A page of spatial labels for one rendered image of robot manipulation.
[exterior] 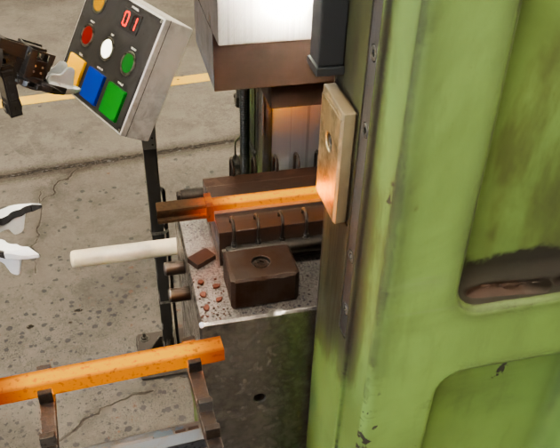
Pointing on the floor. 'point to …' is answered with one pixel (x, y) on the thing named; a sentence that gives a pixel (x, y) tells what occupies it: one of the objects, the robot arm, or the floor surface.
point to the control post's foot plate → (158, 347)
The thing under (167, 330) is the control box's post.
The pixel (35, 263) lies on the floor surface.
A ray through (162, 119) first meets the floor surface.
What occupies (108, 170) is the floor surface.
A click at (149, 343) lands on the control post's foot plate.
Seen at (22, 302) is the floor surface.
